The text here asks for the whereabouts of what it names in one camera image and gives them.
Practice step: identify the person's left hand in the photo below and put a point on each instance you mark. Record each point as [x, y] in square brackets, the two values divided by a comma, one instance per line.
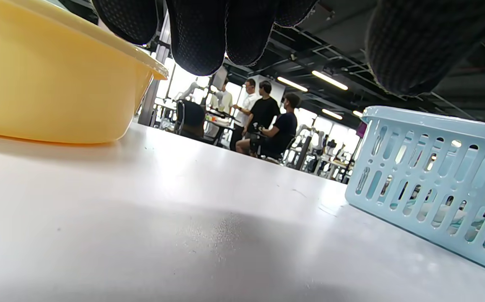
[196, 33]

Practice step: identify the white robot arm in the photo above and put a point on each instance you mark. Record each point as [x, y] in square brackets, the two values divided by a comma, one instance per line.
[190, 89]

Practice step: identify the grey monitor screen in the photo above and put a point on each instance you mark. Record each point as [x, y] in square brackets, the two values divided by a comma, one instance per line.
[220, 77]

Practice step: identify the black office chair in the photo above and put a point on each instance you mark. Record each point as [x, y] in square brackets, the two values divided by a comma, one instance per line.
[192, 119]

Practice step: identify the ceiling light tubes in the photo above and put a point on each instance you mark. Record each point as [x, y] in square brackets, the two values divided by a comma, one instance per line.
[330, 79]

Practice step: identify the yellow plastic basin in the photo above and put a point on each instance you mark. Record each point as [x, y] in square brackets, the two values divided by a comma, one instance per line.
[58, 84]

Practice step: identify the light blue plastic basket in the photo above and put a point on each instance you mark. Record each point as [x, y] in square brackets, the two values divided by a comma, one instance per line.
[414, 119]

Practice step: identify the upright aluminium post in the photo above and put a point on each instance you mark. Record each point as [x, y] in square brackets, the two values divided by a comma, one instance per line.
[148, 105]

